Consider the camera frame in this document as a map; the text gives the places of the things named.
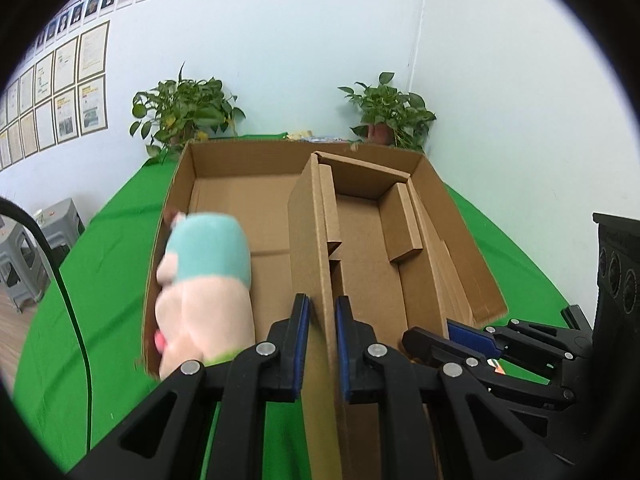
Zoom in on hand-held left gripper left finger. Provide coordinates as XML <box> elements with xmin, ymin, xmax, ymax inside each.
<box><xmin>70</xmin><ymin>294</ymin><xmax>313</xmax><ymax>480</ymax></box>

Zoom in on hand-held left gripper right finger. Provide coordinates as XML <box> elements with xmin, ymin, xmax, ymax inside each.
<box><xmin>334</xmin><ymin>295</ymin><xmax>566</xmax><ymax>480</ymax></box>

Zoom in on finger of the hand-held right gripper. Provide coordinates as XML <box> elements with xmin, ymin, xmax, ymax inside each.
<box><xmin>401</xmin><ymin>326</ymin><xmax>577</xmax><ymax>411</ymax></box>
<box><xmin>446</xmin><ymin>305</ymin><xmax>594</xmax><ymax>362</ymax></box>

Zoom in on cardboard divider insert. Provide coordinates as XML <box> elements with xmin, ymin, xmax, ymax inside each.
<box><xmin>287</xmin><ymin>151</ymin><xmax>476</xmax><ymax>480</ymax></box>

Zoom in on large cardboard box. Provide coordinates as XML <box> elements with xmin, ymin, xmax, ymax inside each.
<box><xmin>141</xmin><ymin>139</ymin><xmax>508</xmax><ymax>381</ymax></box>

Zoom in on pink and teal plush toy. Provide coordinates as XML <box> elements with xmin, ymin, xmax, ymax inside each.
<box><xmin>154</xmin><ymin>211</ymin><xmax>257</xmax><ymax>381</ymax></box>

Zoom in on green tablecloth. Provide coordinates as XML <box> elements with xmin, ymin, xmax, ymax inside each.
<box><xmin>12</xmin><ymin>132</ymin><xmax>601</xmax><ymax>480</ymax></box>

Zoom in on flat colourful packet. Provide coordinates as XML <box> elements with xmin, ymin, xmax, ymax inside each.
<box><xmin>286</xmin><ymin>130</ymin><xmax>351</xmax><ymax>142</ymax></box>

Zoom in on small potted green plant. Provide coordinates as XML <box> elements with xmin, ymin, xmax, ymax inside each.
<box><xmin>337</xmin><ymin>72</ymin><xmax>437</xmax><ymax>153</ymax></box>

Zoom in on bushy potted green plant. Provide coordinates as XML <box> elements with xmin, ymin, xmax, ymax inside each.
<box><xmin>130</xmin><ymin>62</ymin><xmax>246</xmax><ymax>163</ymax></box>

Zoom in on grey plastic stool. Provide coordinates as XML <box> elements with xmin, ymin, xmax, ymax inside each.
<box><xmin>36</xmin><ymin>197</ymin><xmax>86</xmax><ymax>250</ymax></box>
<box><xmin>0</xmin><ymin>220</ymin><xmax>52</xmax><ymax>313</ymax></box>

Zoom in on black cable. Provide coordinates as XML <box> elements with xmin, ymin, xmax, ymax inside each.
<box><xmin>0</xmin><ymin>197</ymin><xmax>94</xmax><ymax>453</ymax></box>

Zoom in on group of framed wall documents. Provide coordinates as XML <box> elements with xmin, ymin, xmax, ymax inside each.
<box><xmin>0</xmin><ymin>20</ymin><xmax>111</xmax><ymax>171</ymax></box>

